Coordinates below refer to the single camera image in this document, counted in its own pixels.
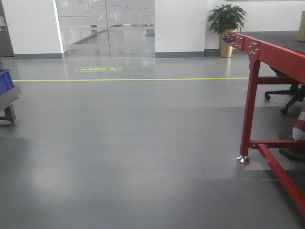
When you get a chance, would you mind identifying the black conveyor belt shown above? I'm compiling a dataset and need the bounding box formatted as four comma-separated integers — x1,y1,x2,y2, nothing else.
241,31,305,53

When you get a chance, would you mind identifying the gold plant pot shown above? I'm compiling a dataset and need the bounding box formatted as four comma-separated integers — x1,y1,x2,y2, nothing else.
219,29,236,58

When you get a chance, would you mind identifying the orange white traffic cone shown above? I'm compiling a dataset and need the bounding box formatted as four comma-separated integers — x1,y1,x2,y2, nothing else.
292,112,305,140

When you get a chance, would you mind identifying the black office chair base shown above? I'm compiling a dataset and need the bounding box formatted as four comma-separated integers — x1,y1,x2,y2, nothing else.
264,65,305,115

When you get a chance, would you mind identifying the glass double door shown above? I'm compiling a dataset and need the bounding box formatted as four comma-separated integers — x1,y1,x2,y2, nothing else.
56,0,155,58

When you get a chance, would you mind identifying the green floor sign sticker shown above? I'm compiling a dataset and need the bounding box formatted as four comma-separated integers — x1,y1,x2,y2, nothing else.
74,67,122,72

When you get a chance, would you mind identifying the green potted plant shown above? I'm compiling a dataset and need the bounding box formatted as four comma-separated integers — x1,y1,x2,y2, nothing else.
208,4,247,34

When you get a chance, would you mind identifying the blue plastic bin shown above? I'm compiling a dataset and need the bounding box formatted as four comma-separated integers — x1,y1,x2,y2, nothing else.
0,69,14,95

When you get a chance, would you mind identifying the grey metal cart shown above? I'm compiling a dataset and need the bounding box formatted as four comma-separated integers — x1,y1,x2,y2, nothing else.
0,85,21,124

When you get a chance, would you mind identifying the cardboard box on conveyor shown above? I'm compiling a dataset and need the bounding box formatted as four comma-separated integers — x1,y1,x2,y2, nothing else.
297,10,305,42

